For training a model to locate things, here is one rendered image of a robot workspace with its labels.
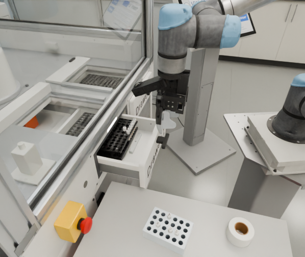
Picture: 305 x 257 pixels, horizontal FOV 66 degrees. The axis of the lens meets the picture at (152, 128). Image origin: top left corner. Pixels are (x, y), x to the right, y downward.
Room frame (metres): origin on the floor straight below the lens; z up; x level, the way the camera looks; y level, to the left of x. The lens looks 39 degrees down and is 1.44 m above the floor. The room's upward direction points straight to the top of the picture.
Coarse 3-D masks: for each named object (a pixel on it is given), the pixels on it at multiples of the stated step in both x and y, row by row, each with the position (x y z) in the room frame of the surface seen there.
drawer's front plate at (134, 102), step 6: (150, 72) 1.07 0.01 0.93; (144, 78) 1.01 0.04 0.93; (150, 78) 1.06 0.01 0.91; (132, 96) 0.84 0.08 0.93; (138, 96) 0.87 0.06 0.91; (132, 102) 0.81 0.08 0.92; (138, 102) 0.87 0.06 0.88; (144, 102) 0.95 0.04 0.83; (132, 108) 0.81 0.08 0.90; (132, 114) 0.81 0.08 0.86; (138, 114) 0.86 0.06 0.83
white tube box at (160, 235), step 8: (152, 216) 0.38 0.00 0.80; (160, 216) 0.38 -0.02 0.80; (176, 216) 0.38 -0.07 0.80; (152, 224) 0.37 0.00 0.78; (160, 224) 0.36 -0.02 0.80; (168, 224) 0.36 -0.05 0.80; (176, 224) 0.36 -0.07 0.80; (184, 224) 0.36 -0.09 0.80; (192, 224) 0.36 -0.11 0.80; (144, 232) 0.34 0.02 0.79; (152, 232) 0.33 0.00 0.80; (160, 232) 0.33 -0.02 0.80; (184, 232) 0.34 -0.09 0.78; (152, 240) 0.32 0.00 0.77; (160, 240) 0.31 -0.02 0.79; (168, 240) 0.31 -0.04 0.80; (176, 240) 0.31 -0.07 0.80; (184, 240) 0.31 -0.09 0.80; (168, 248) 0.30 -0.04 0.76; (176, 248) 0.29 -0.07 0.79; (184, 248) 0.29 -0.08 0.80
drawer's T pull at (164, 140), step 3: (165, 135) 0.62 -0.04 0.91; (168, 135) 0.62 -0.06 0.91; (159, 138) 0.60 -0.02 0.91; (162, 138) 0.60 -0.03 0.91; (165, 138) 0.60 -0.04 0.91; (156, 141) 0.59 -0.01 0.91; (159, 141) 0.59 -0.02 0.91; (162, 141) 0.59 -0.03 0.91; (165, 141) 0.58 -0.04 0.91; (162, 144) 0.57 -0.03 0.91; (165, 144) 0.57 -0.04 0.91; (162, 147) 0.56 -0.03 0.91
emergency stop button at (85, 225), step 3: (87, 219) 0.31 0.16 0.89; (90, 219) 0.32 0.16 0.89; (81, 222) 0.31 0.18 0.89; (84, 222) 0.31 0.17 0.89; (87, 222) 0.31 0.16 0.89; (90, 222) 0.31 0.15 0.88; (81, 225) 0.31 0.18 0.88; (84, 225) 0.30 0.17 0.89; (87, 225) 0.30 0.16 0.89; (90, 225) 0.31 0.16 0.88; (81, 228) 0.30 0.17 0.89; (84, 228) 0.29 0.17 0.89; (87, 228) 0.30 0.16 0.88; (90, 228) 0.31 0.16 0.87; (81, 231) 0.29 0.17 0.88; (84, 231) 0.29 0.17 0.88; (87, 231) 0.30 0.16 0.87
